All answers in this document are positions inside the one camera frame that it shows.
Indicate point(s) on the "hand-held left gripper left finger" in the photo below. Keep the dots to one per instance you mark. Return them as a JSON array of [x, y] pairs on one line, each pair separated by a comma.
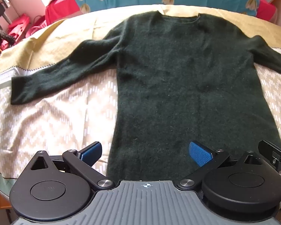
[[91, 153]]

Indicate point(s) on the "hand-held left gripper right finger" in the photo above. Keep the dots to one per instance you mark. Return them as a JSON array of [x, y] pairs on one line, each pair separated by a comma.
[[199, 153]]

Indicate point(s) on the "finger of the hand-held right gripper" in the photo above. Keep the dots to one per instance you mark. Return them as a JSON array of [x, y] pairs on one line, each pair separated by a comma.
[[271, 153]]

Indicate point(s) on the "dark green knit sweater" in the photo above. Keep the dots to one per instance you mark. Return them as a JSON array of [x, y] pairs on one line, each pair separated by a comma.
[[178, 86]]

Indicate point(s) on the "beige patterned bedsheet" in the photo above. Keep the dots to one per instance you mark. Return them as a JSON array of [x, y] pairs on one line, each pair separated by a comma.
[[56, 112]]

